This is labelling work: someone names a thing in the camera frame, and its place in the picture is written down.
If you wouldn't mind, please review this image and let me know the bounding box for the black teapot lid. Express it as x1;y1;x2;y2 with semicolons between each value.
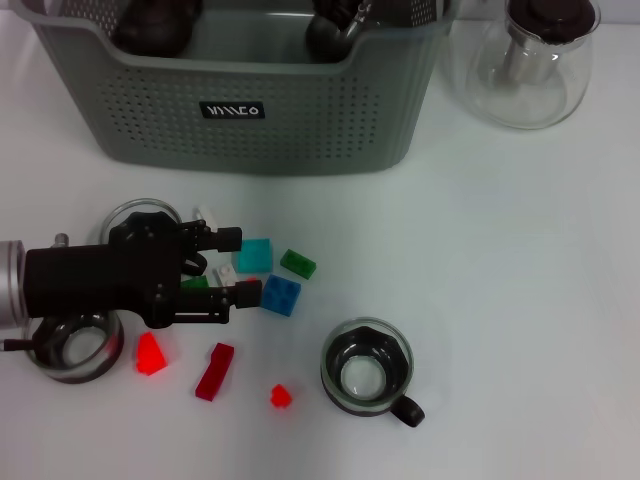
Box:
507;0;601;44

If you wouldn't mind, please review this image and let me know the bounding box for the white toy brick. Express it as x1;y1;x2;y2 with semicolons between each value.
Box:
193;203;218;233

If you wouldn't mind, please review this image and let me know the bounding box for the blue square toy plate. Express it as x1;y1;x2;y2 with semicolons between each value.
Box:
259;273;303;318

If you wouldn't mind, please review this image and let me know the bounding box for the dark red long toy brick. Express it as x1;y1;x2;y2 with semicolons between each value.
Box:
194;342;236;402

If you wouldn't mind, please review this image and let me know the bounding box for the steel teapot infuser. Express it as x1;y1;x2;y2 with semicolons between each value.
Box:
502;29;561;86

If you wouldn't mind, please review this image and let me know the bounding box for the grey perforated storage basket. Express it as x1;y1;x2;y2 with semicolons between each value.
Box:
7;0;459;177

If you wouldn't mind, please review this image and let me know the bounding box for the cyan square toy plate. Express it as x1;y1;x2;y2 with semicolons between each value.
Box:
235;238;273;274

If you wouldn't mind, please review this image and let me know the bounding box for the clear glass teapot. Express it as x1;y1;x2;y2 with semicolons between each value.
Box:
442;0;601;131

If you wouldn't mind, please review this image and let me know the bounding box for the orange-red slope toy brick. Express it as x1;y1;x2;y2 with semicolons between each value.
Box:
133;331;169;376

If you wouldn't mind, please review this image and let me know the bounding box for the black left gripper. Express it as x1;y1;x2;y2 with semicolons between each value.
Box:
23;212;264;329

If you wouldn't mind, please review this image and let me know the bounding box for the white flat toy plate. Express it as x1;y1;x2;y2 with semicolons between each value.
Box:
212;264;239;287

